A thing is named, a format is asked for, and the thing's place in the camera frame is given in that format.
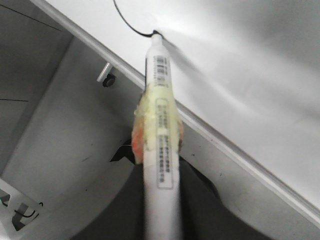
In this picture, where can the white whiteboard marker with tape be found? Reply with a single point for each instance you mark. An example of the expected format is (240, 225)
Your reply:
(161, 142)

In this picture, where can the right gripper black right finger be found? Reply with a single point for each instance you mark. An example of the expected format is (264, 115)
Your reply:
(203, 215)

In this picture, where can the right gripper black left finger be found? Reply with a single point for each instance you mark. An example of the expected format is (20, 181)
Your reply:
(123, 218)

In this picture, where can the black caster wheel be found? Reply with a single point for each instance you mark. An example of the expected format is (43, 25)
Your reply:
(109, 80)

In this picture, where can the white whiteboard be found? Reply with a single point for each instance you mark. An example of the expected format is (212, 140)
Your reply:
(248, 69)

